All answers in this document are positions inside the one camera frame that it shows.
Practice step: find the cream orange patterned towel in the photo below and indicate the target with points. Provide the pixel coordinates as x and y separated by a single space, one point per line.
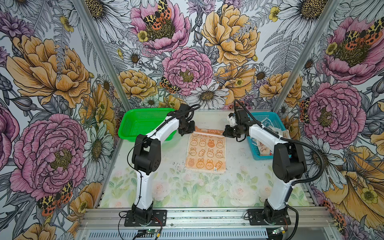
267 138

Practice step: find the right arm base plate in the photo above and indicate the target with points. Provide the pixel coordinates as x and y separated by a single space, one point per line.
267 217

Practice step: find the white vented strip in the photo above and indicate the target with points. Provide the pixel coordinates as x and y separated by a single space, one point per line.
184 234

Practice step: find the orange bunny towel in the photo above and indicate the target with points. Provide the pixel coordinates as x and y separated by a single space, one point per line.
206 151

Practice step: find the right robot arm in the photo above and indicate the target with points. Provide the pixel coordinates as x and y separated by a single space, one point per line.
289 165

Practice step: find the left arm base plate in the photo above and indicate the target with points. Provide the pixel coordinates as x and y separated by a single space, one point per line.
151 218

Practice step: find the aluminium front rail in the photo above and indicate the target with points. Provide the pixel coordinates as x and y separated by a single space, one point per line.
204 218

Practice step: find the blue white patterned towel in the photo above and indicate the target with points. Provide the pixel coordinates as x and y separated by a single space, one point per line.
270 122

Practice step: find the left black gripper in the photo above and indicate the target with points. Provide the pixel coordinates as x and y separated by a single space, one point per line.
191 128

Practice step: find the green plastic basket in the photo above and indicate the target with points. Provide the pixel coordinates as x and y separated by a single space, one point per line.
141 121

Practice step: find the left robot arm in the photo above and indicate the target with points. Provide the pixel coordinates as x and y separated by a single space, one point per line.
146 159

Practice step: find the teal plastic basket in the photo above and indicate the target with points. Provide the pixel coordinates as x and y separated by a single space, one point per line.
253 143

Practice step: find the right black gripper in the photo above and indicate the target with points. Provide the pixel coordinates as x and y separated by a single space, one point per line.
228 132

